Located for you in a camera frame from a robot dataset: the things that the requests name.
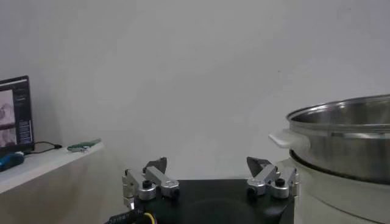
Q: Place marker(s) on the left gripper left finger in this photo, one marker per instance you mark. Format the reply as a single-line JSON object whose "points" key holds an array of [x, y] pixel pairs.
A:
{"points": [[153, 176]]}

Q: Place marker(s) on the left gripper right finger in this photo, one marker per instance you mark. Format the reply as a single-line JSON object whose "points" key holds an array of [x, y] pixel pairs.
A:
{"points": [[268, 175]]}

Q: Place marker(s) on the stainless steel steamer basket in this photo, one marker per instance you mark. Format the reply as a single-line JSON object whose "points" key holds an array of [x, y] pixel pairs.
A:
{"points": [[350, 152]]}

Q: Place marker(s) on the cream electric cooker base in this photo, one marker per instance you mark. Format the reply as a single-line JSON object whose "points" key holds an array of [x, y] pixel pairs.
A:
{"points": [[320, 201]]}

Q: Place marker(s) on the white side table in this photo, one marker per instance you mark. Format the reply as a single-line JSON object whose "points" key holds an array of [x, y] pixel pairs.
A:
{"points": [[45, 164]]}

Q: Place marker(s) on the blue handheld device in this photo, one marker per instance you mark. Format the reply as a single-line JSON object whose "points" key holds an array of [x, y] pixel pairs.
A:
{"points": [[10, 159]]}

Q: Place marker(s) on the black laptop screen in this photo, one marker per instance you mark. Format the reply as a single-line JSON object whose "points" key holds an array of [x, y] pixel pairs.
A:
{"points": [[15, 115]]}

